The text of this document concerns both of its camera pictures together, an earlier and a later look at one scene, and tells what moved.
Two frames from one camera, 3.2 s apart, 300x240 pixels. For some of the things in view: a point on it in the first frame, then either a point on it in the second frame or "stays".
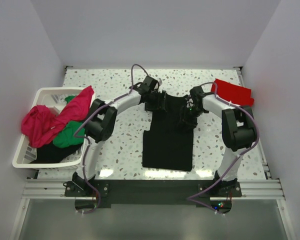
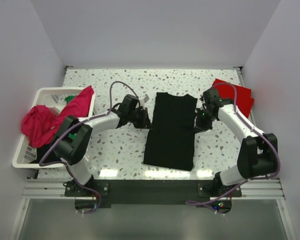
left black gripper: [156, 101] to [143, 119]
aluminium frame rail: [41, 189] stays
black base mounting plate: [153, 193] stays
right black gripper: [188, 120] to [201, 122]
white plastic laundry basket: [54, 98] stays
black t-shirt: [167, 144] stays
